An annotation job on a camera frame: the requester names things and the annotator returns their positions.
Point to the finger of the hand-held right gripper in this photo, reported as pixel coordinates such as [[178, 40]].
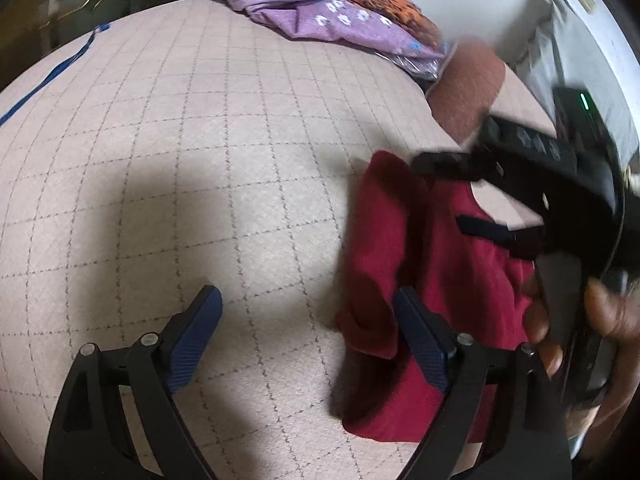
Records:
[[495, 235], [445, 164]]

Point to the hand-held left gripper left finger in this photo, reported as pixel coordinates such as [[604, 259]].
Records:
[[195, 330]]

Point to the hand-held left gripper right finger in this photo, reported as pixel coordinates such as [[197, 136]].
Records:
[[420, 335]]

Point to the dark red shirt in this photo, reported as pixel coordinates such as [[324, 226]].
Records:
[[390, 240]]

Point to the person's right hand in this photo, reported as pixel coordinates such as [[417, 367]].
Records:
[[617, 310]]

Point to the grey pillow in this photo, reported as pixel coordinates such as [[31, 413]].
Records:
[[542, 60]]

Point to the pink checked bed sheet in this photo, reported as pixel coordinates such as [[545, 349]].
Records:
[[200, 160]]

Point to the purple floral cloth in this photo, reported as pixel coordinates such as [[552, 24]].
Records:
[[310, 15]]

